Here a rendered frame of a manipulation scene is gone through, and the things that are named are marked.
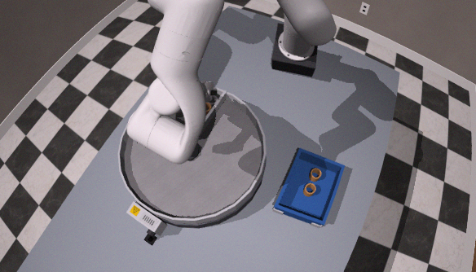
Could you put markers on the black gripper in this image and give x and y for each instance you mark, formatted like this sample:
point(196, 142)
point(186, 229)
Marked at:
point(208, 87)

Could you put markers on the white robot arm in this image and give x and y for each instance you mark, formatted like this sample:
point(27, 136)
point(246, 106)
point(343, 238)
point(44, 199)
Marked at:
point(185, 32)

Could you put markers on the bronze bushing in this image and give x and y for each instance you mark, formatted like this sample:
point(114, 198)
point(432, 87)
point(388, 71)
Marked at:
point(313, 179)
point(312, 186)
point(209, 107)

